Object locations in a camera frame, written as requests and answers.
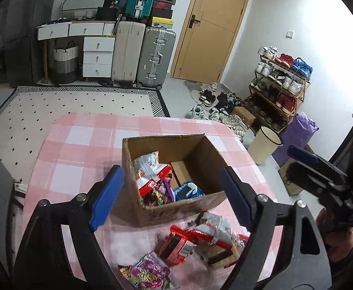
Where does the wooden door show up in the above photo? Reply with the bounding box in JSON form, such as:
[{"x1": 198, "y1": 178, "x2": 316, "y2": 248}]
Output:
[{"x1": 171, "y1": 0, "x2": 249, "y2": 84}]

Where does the beige suitcase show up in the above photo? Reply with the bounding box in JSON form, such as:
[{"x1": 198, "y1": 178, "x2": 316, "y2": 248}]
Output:
[{"x1": 112, "y1": 21, "x2": 146, "y2": 87}]

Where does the red snack packet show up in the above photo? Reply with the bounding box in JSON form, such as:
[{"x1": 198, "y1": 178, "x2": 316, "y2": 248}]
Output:
[{"x1": 157, "y1": 225, "x2": 197, "y2": 266}]

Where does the white red snack bag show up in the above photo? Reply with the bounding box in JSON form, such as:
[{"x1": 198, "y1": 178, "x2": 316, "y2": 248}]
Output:
[
  {"x1": 185, "y1": 211, "x2": 232, "y2": 249},
  {"x1": 133, "y1": 151, "x2": 172, "y2": 197}
]

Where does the yellow shoe box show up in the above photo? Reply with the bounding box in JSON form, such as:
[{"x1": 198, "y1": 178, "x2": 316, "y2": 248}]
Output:
[{"x1": 151, "y1": 16, "x2": 174, "y2": 29}]

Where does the brown cardboard box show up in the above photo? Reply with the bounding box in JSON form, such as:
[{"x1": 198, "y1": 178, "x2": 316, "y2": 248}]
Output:
[{"x1": 119, "y1": 134, "x2": 228, "y2": 227}]

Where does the red chip bag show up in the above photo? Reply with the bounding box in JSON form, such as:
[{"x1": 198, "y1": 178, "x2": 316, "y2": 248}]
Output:
[{"x1": 231, "y1": 234, "x2": 249, "y2": 253}]

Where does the purple gift bag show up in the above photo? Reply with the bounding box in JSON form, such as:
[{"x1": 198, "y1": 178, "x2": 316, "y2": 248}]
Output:
[{"x1": 272, "y1": 112, "x2": 319, "y2": 167}]

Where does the blue Oreo packet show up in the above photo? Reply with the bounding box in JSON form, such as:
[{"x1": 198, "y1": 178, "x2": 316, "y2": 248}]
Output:
[{"x1": 174, "y1": 181, "x2": 205, "y2": 202}]

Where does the small cardboard box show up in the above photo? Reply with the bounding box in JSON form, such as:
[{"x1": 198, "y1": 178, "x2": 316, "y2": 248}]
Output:
[{"x1": 232, "y1": 107, "x2": 256, "y2": 126}]

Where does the dark grey refrigerator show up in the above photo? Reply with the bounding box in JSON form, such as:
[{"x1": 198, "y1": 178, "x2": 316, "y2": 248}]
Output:
[{"x1": 0, "y1": 0, "x2": 54, "y2": 88}]

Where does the white dotted rug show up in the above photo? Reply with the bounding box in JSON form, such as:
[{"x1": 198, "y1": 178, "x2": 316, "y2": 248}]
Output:
[{"x1": 0, "y1": 86, "x2": 169, "y2": 183}]

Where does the clear bread packet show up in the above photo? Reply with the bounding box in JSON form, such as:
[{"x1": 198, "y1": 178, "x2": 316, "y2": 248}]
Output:
[{"x1": 195, "y1": 242, "x2": 243, "y2": 269}]

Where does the white drawer desk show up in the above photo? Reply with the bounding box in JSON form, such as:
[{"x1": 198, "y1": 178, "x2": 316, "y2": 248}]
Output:
[{"x1": 37, "y1": 21, "x2": 117, "y2": 80}]

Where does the woven laundry basket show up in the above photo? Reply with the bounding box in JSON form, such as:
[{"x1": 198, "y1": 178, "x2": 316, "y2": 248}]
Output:
[{"x1": 52, "y1": 41, "x2": 79, "y2": 86}]

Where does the wooden shoe rack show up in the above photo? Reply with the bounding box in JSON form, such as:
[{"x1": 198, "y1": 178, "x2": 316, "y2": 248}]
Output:
[{"x1": 243, "y1": 46, "x2": 313, "y2": 134}]

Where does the purple white snack bag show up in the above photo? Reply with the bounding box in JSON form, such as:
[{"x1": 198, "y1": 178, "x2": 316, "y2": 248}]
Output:
[{"x1": 143, "y1": 177, "x2": 175, "y2": 207}]

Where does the purple candy bag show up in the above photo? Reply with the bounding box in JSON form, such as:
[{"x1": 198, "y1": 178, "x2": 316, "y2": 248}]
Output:
[{"x1": 118, "y1": 252, "x2": 179, "y2": 289}]

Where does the person's right hand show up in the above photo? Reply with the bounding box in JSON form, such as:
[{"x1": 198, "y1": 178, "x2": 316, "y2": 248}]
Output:
[{"x1": 316, "y1": 208, "x2": 353, "y2": 266}]

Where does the silver suitcase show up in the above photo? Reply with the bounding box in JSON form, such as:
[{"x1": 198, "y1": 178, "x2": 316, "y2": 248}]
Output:
[{"x1": 137, "y1": 27, "x2": 176, "y2": 90}]

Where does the beige trash bin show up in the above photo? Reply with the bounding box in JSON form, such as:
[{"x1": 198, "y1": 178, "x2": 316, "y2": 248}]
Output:
[{"x1": 247, "y1": 126, "x2": 283, "y2": 165}]

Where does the pink checkered tablecloth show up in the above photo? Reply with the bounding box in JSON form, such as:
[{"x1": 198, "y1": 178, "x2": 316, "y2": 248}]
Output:
[{"x1": 22, "y1": 114, "x2": 273, "y2": 266}]

